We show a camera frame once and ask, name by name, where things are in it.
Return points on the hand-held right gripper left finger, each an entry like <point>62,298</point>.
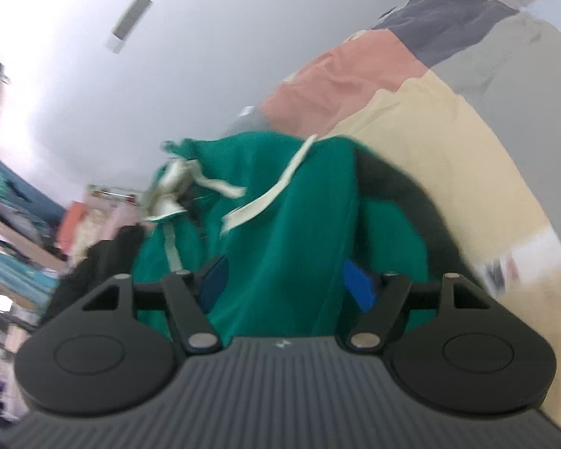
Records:
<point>215,280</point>

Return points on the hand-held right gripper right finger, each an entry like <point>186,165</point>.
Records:
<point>357,285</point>

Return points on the green hooded sweatshirt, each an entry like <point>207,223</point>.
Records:
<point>280,243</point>

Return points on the clothes rack with clothes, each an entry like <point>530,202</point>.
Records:
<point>14,243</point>

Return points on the black cloth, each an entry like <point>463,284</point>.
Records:
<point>98,266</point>

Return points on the patchwork bed sheet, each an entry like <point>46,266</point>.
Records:
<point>472,126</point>

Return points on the grey wall switch panel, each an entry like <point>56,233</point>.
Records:
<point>128,23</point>

